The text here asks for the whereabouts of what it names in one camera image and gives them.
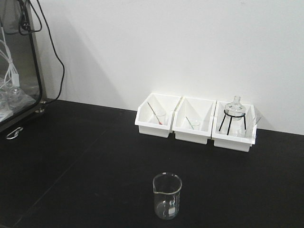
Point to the left white plastic bin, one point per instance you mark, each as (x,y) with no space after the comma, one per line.
(145,119)

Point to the white plastic bin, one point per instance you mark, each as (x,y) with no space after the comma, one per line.
(195,109)
(145,119)
(231,141)

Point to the small beaker in left bin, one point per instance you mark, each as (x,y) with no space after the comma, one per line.
(160,118)

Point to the small beaker in bin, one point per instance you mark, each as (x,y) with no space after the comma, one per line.
(242,133)
(160,118)
(195,125)

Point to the small beaker in middle bin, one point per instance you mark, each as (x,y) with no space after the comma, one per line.
(195,125)

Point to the middle white plastic bin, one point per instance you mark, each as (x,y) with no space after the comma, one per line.
(195,109)

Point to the clear glass beaker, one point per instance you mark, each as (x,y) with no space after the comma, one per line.
(166,189)

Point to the right white plastic bin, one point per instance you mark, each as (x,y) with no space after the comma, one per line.
(231,141)

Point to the round-bottom glass flask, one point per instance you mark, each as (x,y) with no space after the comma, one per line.
(235,109)

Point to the small beaker in right bin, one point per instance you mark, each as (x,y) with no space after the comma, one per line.
(242,133)

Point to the silver cabinet foot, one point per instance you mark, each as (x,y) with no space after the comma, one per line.
(41,107)

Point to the glass-door metal cabinet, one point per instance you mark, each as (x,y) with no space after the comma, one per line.
(19,60)

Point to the silver carabiner clip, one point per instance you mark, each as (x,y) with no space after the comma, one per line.
(14,134)

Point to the glass flasks inside cabinet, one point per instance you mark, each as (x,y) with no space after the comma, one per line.
(10,97)

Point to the black wire tripod stand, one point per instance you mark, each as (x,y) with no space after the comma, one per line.
(228,123)

